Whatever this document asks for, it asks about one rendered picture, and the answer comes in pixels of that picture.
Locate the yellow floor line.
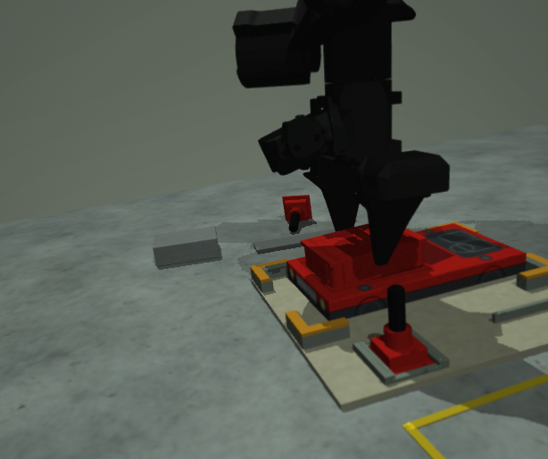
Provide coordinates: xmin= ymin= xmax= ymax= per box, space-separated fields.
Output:
xmin=403 ymin=374 xmax=548 ymax=459

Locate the grey flat bar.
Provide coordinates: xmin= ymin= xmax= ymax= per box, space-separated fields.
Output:
xmin=253 ymin=229 xmax=336 ymax=254

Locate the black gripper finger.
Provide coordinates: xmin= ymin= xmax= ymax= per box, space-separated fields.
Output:
xmin=352 ymin=193 xmax=431 ymax=266
xmin=303 ymin=171 xmax=361 ymax=231

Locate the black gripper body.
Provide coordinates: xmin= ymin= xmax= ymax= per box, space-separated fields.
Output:
xmin=299 ymin=79 xmax=450 ymax=201

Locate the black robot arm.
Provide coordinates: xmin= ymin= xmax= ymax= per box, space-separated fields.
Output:
xmin=232 ymin=0 xmax=416 ymax=176

